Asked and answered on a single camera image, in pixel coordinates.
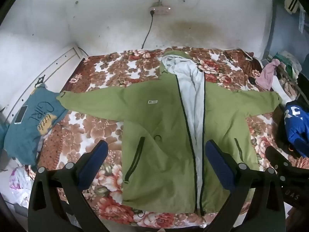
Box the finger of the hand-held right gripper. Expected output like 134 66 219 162
265 146 294 172

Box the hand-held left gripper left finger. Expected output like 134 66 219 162
28 140 109 232

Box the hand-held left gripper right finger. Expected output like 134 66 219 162
204 139 286 232

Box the green hooded jacket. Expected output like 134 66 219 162
56 50 282 217

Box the blue sports jersey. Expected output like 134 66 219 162
284 101 309 159

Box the white cloth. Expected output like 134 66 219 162
272 75 293 104

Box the teal printed t-shirt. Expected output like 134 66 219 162
0 85 69 165

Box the floral plastic bag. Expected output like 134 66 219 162
9 166 34 202

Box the pink cloth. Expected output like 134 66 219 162
255 61 281 90

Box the floral blanket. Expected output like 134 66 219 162
36 46 309 229

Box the white smartphone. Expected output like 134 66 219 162
14 106 28 125

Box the white bed headboard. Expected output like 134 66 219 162
5 46 84 124

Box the striped cream cloth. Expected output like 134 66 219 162
284 0 300 14

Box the white power strip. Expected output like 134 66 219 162
148 6 171 15

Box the black power cable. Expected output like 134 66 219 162
141 13 155 49

